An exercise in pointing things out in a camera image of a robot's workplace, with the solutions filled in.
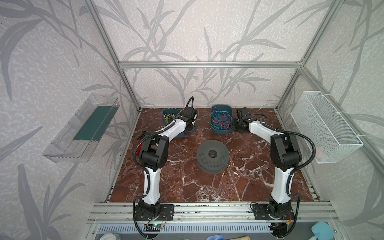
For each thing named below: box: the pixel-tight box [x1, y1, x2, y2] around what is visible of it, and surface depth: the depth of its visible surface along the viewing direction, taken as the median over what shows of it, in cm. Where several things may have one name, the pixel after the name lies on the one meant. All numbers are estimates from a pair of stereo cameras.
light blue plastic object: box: [311, 221, 334, 240], surface depth 71 cm
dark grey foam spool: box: [196, 139, 230, 175], surface depth 90 cm
